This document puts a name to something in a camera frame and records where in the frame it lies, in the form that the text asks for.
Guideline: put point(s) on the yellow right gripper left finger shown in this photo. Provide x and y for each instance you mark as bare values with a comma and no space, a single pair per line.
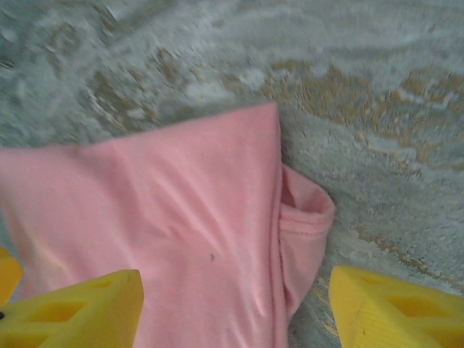
116,319

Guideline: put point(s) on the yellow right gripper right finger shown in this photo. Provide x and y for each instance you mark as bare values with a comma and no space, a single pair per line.
359,315

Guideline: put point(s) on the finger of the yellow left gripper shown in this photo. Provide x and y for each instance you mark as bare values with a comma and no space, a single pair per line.
9,275

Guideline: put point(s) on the pink t-shirt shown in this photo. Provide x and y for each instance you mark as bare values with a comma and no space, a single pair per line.
163,199

